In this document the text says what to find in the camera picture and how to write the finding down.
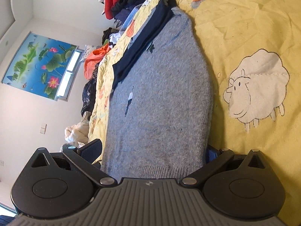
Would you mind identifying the orange garment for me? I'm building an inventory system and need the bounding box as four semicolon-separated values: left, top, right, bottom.
83;43;111;80

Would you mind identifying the grey knitted sweater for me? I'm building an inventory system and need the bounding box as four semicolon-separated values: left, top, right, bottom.
102;0;213;181

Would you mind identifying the dark floral garment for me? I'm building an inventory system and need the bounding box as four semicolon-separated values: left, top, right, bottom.
81;62;100;116

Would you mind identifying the yellow cartoon print bedsheet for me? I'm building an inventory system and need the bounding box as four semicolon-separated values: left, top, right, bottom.
88;0;300;225

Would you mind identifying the lotus flower roller blind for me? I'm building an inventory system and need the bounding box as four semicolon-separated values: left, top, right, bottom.
1;32;78;100

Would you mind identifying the cream white bundled cloth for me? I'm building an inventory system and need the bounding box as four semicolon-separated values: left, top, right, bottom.
64;111;91;147

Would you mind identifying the white wall switch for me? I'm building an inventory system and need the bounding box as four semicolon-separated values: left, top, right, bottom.
40;123;47;134

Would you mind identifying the light blue folded cloth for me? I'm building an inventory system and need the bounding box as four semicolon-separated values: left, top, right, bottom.
120;4;142;32

